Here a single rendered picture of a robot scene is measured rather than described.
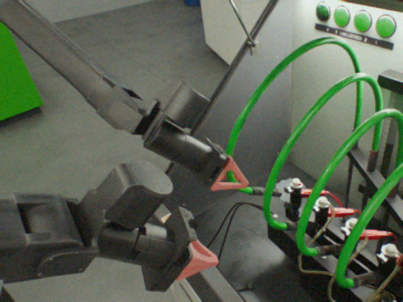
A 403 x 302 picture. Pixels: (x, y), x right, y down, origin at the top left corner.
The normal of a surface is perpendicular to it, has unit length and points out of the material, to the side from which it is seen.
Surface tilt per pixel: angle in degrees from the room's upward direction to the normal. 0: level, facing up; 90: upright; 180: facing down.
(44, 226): 17
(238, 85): 90
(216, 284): 0
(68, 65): 57
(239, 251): 0
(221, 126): 90
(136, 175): 45
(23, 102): 90
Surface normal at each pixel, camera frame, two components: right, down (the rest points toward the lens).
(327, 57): -0.80, 0.40
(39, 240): 0.58, -0.75
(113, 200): -0.51, -0.24
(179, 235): -0.70, -0.37
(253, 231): -0.07, -0.80
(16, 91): 0.70, 0.38
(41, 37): -0.15, -0.02
